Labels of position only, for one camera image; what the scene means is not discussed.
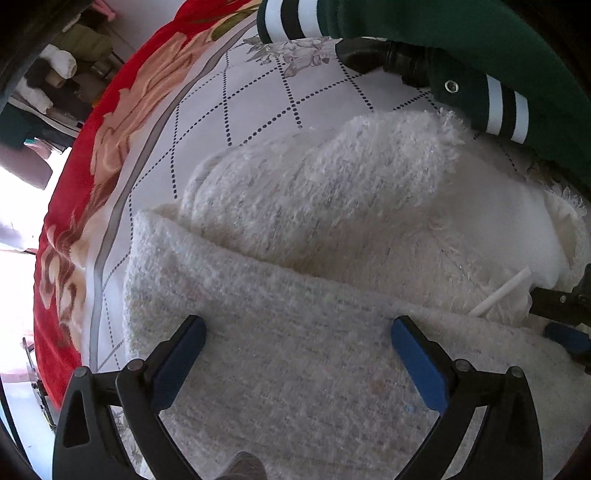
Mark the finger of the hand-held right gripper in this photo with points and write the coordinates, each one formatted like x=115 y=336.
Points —
x=569 y=339
x=556 y=301

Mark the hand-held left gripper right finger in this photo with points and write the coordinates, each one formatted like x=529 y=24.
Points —
x=419 y=364

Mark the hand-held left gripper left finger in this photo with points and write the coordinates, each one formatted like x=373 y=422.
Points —
x=181 y=357

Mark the white fuzzy knit sweater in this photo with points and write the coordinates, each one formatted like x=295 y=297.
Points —
x=323 y=221

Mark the white tag strip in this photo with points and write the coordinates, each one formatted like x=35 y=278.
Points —
x=501 y=291

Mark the red floral printed bed sheet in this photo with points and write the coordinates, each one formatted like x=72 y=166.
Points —
x=152 y=115

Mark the green jacket with white stripes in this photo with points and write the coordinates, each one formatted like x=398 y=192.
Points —
x=452 y=32

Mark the white hanging garment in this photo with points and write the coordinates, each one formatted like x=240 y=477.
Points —
x=57 y=62

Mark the green puffer jacket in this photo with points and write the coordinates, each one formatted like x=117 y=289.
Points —
x=90 y=44

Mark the pink hanging garment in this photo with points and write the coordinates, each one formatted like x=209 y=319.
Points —
x=104 y=7

